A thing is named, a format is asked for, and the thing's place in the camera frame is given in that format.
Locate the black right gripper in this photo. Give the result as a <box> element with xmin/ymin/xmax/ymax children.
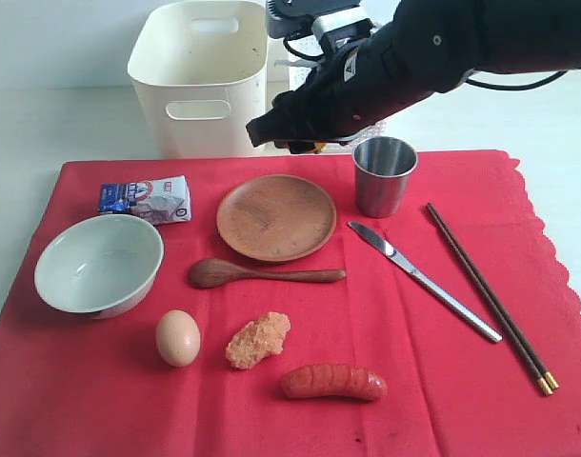
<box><xmin>246</xmin><ymin>28</ymin><xmax>433</xmax><ymax>154</ymax></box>

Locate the fried chicken piece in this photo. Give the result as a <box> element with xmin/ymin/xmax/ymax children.
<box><xmin>225</xmin><ymin>311</ymin><xmax>291</xmax><ymax>369</ymax></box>

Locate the brown egg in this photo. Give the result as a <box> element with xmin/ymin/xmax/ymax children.
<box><xmin>155</xmin><ymin>309</ymin><xmax>201</xmax><ymax>367</ymax></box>

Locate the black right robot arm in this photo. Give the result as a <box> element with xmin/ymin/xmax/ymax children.
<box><xmin>247</xmin><ymin>1</ymin><xmax>581</xmax><ymax>153</ymax></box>

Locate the white perforated plastic basket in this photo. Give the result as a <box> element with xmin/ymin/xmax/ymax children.
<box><xmin>267</xmin><ymin>38</ymin><xmax>387</xmax><ymax>154</ymax></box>

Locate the cream plastic bin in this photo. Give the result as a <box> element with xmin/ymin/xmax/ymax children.
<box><xmin>128</xmin><ymin>1</ymin><xmax>269</xmax><ymax>158</ymax></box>

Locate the round wooden plate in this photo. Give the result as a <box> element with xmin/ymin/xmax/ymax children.
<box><xmin>216</xmin><ymin>174</ymin><xmax>337</xmax><ymax>263</ymax></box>

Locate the stainless steel cup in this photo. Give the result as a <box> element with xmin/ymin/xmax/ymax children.
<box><xmin>352</xmin><ymin>136</ymin><xmax>418</xmax><ymax>218</ymax></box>

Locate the blue white milk carton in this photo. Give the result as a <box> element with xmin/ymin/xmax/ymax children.
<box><xmin>98</xmin><ymin>175</ymin><xmax>192</xmax><ymax>226</ymax></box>

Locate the dark wooden spoon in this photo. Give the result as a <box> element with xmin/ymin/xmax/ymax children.
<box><xmin>189</xmin><ymin>258</ymin><xmax>346</xmax><ymax>288</ymax></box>

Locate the red tablecloth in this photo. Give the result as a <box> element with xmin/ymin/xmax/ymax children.
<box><xmin>0</xmin><ymin>150</ymin><xmax>581</xmax><ymax>456</ymax></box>

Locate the stainless steel table knife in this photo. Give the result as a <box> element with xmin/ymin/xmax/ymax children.
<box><xmin>348</xmin><ymin>221</ymin><xmax>503</xmax><ymax>343</ymax></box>

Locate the pale green ceramic bowl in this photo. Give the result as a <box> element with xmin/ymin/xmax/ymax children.
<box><xmin>34</xmin><ymin>214</ymin><xmax>165</xmax><ymax>319</ymax></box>

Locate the red grilled sausage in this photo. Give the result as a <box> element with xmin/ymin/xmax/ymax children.
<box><xmin>280</xmin><ymin>363</ymin><xmax>388</xmax><ymax>401</ymax></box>

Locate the brown chopstick upper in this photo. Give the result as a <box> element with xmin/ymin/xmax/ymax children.
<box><xmin>427</xmin><ymin>203</ymin><xmax>560</xmax><ymax>390</ymax></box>

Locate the brown chopstick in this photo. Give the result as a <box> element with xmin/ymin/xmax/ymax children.
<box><xmin>427</xmin><ymin>203</ymin><xmax>560</xmax><ymax>390</ymax></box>
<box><xmin>424</xmin><ymin>205</ymin><xmax>554</xmax><ymax>397</ymax></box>

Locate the brown chopstick lower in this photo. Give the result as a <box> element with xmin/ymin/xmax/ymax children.
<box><xmin>424</xmin><ymin>205</ymin><xmax>554</xmax><ymax>397</ymax></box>

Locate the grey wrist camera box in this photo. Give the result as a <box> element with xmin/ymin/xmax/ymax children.
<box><xmin>266</xmin><ymin>0</ymin><xmax>369</xmax><ymax>39</ymax></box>

